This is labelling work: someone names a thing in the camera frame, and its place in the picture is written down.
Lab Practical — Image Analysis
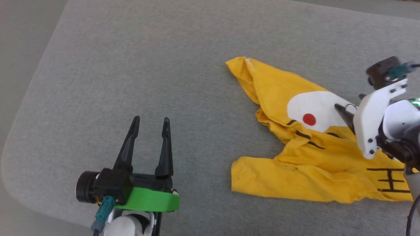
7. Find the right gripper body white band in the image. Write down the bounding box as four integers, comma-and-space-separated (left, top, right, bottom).
353, 78, 409, 160

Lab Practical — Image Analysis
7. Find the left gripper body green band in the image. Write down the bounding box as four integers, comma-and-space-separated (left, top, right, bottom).
114, 173, 180, 236

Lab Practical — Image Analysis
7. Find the cable with teal connector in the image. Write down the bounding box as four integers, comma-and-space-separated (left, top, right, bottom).
385, 61, 420, 81
91, 196, 116, 236

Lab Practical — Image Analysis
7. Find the yellow printed garment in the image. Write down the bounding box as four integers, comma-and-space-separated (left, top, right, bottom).
225, 56, 420, 204

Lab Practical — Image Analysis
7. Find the left cable with teal connector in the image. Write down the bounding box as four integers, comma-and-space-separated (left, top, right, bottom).
91, 196, 116, 236

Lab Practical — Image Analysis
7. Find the right cable with teal connector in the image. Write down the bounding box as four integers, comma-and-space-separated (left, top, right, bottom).
385, 61, 420, 81

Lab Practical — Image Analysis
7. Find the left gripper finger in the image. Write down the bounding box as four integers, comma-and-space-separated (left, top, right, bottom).
155, 117, 174, 178
113, 116, 141, 173

